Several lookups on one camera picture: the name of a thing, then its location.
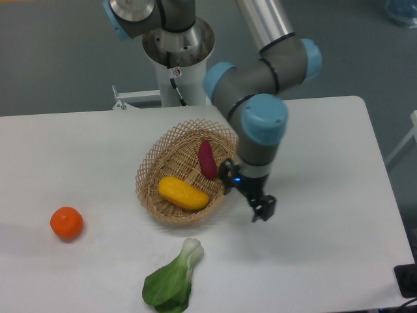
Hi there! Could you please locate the blue object top right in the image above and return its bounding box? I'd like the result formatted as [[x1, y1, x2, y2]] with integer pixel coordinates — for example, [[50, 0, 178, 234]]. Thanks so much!
[[385, 0, 416, 29]]

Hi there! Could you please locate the white frame at right edge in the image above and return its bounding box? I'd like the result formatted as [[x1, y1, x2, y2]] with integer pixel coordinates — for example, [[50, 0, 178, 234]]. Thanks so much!
[[384, 110, 416, 171]]

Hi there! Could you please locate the orange tangerine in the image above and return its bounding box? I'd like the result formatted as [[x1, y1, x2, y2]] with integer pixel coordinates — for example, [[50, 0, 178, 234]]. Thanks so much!
[[50, 207, 83, 242]]

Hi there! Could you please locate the woven wicker basket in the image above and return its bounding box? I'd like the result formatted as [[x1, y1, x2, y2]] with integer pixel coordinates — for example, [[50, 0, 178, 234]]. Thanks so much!
[[136, 119, 237, 226]]

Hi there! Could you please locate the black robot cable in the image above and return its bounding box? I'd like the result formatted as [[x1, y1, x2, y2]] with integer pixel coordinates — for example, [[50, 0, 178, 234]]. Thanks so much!
[[165, 51, 189, 107]]

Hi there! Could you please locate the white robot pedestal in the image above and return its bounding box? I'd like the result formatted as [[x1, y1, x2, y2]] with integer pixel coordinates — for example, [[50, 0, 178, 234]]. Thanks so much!
[[112, 17, 215, 110]]

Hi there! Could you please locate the green bok choy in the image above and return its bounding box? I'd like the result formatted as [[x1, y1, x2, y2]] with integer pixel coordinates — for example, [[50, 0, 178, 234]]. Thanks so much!
[[142, 238, 204, 312]]

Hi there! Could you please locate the yellow mango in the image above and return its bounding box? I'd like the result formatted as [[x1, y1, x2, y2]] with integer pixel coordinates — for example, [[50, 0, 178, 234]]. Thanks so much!
[[158, 177, 209, 211]]

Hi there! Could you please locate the black device at table corner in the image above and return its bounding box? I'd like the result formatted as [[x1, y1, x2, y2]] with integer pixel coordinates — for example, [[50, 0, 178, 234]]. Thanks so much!
[[394, 263, 416, 298]]

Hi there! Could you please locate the purple sweet potato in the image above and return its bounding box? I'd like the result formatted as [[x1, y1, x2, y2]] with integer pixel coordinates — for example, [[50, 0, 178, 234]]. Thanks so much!
[[197, 140, 217, 180]]

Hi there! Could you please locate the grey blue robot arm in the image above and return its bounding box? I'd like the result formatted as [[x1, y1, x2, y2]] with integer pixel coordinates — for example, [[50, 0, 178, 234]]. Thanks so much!
[[102, 1, 322, 220]]

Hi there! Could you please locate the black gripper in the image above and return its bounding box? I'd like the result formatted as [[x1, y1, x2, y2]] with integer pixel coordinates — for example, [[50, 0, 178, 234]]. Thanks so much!
[[218, 158, 276, 222]]

